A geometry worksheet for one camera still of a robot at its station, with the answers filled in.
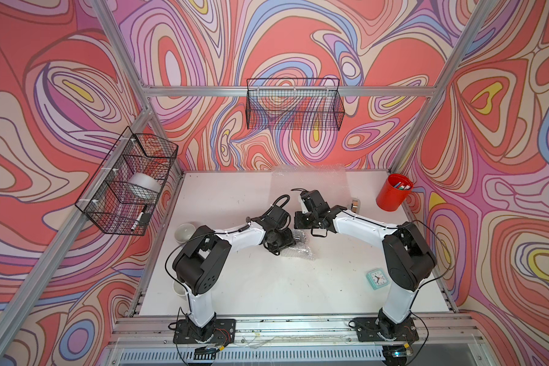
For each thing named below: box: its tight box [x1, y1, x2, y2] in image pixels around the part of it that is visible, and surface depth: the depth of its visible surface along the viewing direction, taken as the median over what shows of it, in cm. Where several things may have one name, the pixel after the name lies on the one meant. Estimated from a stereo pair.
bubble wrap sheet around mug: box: [280, 228, 316, 261], surface depth 84 cm
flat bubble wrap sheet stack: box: [269, 163, 352, 212], surface depth 120 cm
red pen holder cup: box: [375, 173, 414, 212], surface depth 101 cm
